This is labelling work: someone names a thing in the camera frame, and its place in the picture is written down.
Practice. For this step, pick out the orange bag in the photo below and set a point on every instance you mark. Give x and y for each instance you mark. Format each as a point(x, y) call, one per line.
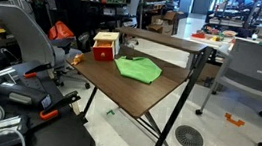
point(60, 30)

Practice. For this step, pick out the black grey device box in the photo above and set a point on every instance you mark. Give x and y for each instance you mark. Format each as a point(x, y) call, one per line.
point(24, 94)

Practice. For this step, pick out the green floor tape piece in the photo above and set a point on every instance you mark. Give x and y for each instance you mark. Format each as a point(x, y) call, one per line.
point(110, 112)

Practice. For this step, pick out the light wooden drawer box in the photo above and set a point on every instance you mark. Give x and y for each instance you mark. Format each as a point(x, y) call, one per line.
point(108, 36)

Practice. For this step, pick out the grey office chair black base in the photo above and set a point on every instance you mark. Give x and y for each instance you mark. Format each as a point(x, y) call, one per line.
point(25, 33)

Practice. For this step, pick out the brown plush bunny toy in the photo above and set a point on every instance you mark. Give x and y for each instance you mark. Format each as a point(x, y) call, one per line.
point(78, 59)

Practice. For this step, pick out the grey chair with castors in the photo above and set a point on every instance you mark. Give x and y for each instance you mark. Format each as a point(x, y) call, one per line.
point(255, 73)

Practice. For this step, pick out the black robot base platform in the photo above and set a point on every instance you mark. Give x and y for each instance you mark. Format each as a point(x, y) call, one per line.
point(62, 138)

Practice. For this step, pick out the orange floor tape marker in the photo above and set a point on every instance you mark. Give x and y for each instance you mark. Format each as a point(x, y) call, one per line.
point(232, 120)

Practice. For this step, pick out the green cloth bag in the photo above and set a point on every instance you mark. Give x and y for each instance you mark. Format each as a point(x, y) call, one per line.
point(138, 69)

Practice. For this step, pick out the brown cardboard box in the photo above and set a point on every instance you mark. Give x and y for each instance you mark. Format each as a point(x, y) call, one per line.
point(162, 23)

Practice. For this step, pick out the black storage shelf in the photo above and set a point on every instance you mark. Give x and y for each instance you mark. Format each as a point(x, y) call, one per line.
point(111, 16)

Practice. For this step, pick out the round grey floor drain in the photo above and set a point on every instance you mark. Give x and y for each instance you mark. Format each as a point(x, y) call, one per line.
point(189, 137)

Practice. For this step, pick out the white table with toys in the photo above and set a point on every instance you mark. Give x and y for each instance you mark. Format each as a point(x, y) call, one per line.
point(209, 40)

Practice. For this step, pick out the brown wooden table black frame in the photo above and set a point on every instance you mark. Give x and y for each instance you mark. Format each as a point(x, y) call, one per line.
point(129, 89)

